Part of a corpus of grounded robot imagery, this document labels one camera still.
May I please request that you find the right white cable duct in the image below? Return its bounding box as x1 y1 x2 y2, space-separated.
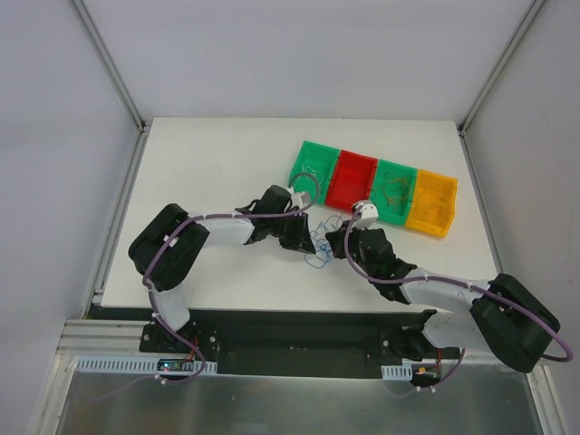
381 363 413 382

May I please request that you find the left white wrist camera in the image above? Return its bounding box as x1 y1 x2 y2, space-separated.
291 191 312 209

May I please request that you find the red plastic bin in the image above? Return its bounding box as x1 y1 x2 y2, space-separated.
324 150 378 212

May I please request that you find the left green plastic bin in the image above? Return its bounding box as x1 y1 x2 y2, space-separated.
289 140 340 205

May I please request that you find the yellow plastic bin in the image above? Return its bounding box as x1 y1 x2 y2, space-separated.
404 169 458 238

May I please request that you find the left white cable duct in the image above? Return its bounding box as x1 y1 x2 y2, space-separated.
76 356 218 376

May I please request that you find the right aluminium frame post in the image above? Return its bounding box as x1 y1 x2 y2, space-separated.
458 0 549 137

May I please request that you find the white cable duct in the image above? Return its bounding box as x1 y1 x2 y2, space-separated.
76 356 218 376
381 363 413 382

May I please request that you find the white thin wire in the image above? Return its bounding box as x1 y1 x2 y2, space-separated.
292 165 328 187

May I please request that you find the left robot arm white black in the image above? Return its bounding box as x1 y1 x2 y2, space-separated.
128 185 317 353

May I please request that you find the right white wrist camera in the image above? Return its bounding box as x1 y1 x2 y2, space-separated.
353 199 379 229

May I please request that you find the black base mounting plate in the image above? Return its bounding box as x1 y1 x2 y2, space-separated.
139 310 459 379

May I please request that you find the green plastic bin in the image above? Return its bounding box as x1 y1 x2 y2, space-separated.
370 159 417 226
289 140 340 205

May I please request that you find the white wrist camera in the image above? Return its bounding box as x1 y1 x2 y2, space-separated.
291 191 312 209
353 199 379 229

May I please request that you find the left aluminium frame post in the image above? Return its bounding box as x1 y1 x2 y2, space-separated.
68 0 148 133

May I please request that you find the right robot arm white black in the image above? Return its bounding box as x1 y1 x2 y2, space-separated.
325 226 560 373

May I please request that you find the orange red thin wire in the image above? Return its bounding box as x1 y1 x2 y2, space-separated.
373 174 416 214

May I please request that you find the aluminium frame post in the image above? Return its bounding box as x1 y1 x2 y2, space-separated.
68 0 148 133
458 0 549 137

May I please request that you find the right green plastic bin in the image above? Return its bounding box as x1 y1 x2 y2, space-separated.
370 159 417 226

